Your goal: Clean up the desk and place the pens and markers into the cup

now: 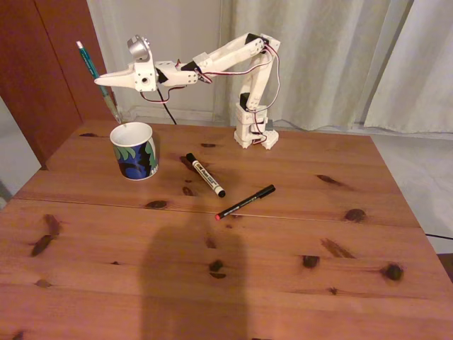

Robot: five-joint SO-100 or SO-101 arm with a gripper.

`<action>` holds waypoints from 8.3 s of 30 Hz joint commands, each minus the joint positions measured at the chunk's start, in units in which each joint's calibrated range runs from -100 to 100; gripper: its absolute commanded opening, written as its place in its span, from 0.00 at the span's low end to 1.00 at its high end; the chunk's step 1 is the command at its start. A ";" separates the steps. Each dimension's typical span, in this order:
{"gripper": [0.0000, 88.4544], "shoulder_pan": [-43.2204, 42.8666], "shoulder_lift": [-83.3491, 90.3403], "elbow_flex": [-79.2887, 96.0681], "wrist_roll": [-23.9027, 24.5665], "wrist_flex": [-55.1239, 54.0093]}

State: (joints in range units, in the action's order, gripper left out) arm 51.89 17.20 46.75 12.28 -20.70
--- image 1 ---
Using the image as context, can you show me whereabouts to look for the white fabric curtain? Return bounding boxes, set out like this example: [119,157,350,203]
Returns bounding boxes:
[214,0,415,132]
[364,0,453,134]

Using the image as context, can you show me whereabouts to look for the brown wooden cabinet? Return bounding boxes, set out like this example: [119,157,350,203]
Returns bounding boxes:
[0,0,120,167]

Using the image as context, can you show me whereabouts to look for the white marker with black caps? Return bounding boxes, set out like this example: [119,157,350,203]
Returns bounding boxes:
[185,152,227,198]

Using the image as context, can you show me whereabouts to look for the dark brown furniture piece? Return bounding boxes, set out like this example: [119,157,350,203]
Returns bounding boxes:
[435,252,453,284]

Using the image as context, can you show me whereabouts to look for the silver white camera box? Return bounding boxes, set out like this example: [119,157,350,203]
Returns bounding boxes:
[126,34,151,61]

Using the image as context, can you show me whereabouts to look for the red white servo wire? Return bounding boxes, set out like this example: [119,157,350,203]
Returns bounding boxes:
[193,49,273,85]
[139,84,187,106]
[260,42,282,143]

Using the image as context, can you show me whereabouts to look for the teal translucent ballpoint pen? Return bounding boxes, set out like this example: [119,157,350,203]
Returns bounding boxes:
[75,40,123,125]

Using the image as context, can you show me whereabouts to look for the black camera cable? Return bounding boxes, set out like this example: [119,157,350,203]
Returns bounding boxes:
[156,86,178,125]

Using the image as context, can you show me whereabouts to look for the white mug blue green pattern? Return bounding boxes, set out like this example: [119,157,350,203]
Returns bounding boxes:
[109,122,159,181]

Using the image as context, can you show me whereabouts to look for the thin black pen red ends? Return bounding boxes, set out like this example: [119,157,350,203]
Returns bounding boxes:
[214,183,277,222]

